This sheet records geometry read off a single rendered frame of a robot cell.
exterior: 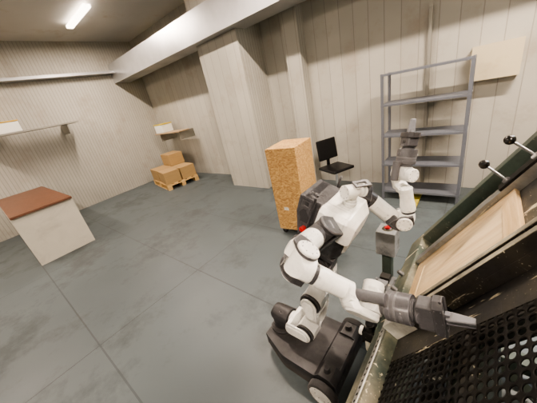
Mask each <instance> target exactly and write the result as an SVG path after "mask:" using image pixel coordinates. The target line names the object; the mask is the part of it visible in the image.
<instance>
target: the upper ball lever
mask: <svg viewBox="0 0 537 403"><path fill-rule="evenodd" d="M516 140H517V138H516V136H515V135H507V136H506V137H505V138H504V139H503V143H504V144H506V145H512V144H515V145H516V146H518V147H519V148H521V149H523V150H525V151H527V152H528V153H529V154H531V155H532V156H531V158H532V159H535V158H537V152H535V153H534V152H532V151H531V150H529V149H528V148H526V147H524V146H522V145H520V144H519V143H518V142H516Z"/></svg>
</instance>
